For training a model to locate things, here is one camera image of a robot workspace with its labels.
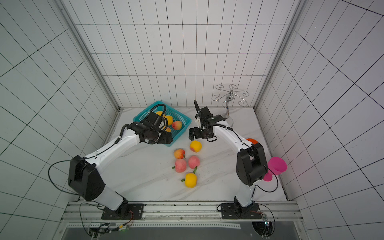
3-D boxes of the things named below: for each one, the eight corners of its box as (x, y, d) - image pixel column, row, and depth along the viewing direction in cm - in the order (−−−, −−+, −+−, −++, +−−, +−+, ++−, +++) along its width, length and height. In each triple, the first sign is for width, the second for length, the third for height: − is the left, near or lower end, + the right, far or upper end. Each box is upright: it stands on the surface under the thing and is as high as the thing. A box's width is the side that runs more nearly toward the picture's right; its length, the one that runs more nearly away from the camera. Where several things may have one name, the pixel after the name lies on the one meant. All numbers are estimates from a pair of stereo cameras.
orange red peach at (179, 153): (177, 161, 91) (176, 158, 87) (173, 154, 94) (173, 151, 90) (186, 156, 93) (186, 153, 89) (182, 150, 96) (182, 146, 92)
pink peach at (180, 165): (173, 168, 88) (172, 164, 84) (180, 160, 92) (179, 156, 87) (181, 175, 86) (180, 171, 81) (188, 166, 89) (187, 162, 85)
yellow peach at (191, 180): (185, 187, 81) (184, 184, 77) (185, 176, 85) (185, 173, 81) (197, 187, 81) (197, 184, 77) (196, 176, 85) (197, 173, 81)
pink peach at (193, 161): (191, 170, 88) (191, 167, 84) (187, 162, 91) (186, 158, 87) (200, 165, 90) (200, 161, 86) (195, 157, 93) (195, 153, 89)
